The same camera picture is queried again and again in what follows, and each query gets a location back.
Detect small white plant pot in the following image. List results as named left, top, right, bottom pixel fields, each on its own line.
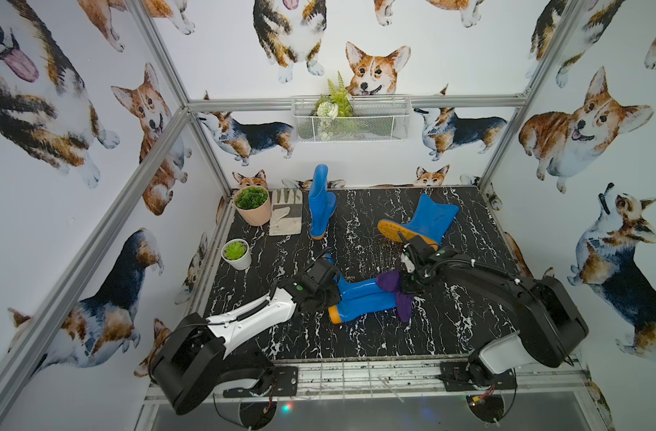
left=221, top=239, right=252, bottom=271

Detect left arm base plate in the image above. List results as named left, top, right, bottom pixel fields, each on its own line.
left=222, top=366, right=299, bottom=399

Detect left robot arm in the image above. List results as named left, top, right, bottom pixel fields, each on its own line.
left=148, top=256, right=341, bottom=415

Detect purple cloth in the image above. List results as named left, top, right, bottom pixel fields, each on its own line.
left=376, top=270, right=414, bottom=323

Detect green plant in pink pot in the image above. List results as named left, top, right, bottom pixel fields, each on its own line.
left=234, top=186, right=269, bottom=211

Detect aluminium front rail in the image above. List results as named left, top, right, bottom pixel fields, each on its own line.
left=143, top=354, right=587, bottom=405

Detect green moss in white pot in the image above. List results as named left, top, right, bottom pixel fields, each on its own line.
left=223, top=240, right=248, bottom=261

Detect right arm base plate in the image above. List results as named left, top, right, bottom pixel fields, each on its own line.
left=438, top=361, right=517, bottom=391

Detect pink ribbed plant pot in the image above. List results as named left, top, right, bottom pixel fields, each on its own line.
left=234, top=186, right=272, bottom=226

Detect fern with white flower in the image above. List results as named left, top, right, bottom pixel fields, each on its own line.
left=312, top=73, right=354, bottom=141

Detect blue rubber boot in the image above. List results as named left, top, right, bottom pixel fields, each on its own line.
left=308, top=164, right=337, bottom=240
left=377, top=194, right=459, bottom=250
left=328, top=270, right=401, bottom=324

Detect white wire wall basket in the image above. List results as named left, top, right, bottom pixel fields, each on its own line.
left=291, top=96, right=413, bottom=143

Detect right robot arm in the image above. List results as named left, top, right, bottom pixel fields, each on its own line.
left=396, top=233, right=589, bottom=384

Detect blue rubber boot back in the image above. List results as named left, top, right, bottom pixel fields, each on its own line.
left=377, top=194, right=459, bottom=250

